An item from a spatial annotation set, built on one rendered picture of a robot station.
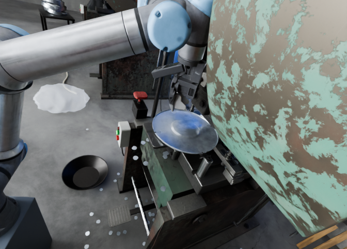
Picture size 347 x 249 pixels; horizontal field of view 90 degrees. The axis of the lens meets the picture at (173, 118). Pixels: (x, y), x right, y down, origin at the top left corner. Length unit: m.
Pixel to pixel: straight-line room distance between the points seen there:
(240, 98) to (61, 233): 1.28
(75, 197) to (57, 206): 0.11
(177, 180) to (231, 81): 0.60
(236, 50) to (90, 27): 0.26
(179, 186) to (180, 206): 0.08
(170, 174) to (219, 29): 0.63
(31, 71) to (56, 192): 1.16
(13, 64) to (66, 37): 0.10
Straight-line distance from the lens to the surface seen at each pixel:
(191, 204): 0.72
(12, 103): 0.66
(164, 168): 0.76
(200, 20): 0.48
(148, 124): 0.73
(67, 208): 1.41
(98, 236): 1.32
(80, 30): 0.36
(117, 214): 1.18
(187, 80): 0.55
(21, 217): 0.93
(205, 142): 0.73
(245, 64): 0.17
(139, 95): 0.95
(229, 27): 0.19
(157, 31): 0.32
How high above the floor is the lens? 1.24
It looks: 35 degrees down
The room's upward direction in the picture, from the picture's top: 17 degrees clockwise
